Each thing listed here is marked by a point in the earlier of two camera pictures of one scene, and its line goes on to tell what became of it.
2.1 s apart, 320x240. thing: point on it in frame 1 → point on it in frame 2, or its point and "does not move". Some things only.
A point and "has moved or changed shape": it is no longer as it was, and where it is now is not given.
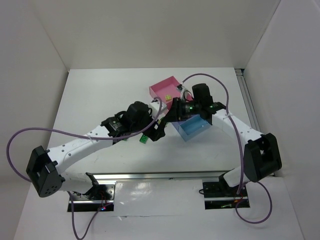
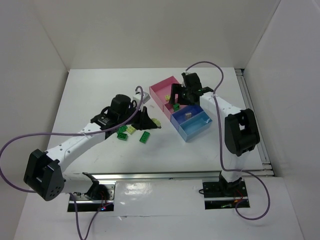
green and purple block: x=143 y=139 has moved or changed shape
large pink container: x=166 y=90 does not move
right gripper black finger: x=173 y=114 → x=176 y=88
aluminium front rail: x=105 y=176 does not move
